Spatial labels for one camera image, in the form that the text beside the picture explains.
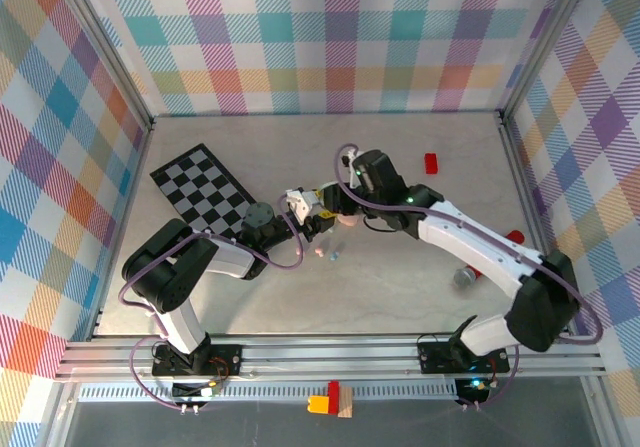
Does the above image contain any aluminium side rail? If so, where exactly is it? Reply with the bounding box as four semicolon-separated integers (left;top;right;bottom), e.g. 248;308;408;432
88;116;157;342
497;111;572;337

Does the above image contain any aluminium frame post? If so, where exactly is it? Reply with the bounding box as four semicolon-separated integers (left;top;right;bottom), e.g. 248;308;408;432
497;0;599;128
47;0;156;136

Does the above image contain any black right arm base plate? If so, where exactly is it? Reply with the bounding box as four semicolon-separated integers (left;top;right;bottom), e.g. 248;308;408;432
416;340;512;374

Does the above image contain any tan wooden block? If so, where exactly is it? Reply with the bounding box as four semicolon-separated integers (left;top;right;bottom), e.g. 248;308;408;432
337;386;355;420

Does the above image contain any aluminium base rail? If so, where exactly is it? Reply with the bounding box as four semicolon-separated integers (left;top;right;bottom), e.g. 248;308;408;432
54;334;609;383

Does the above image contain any small black circuit board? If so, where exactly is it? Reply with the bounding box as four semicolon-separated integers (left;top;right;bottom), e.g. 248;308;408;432
172;381;224;401
454;377;490;404

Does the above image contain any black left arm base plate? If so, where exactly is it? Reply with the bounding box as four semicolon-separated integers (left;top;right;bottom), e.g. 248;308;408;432
151;342;245;377

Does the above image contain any black grey checkerboard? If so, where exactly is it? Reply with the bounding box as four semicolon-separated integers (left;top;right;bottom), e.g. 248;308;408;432
149;142;259;233

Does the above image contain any white slotted cable duct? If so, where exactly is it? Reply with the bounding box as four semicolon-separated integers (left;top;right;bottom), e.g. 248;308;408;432
78;384;460;402

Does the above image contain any red cylinder with grey cap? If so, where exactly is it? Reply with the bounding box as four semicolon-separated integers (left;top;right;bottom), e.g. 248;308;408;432
452;230;526;288

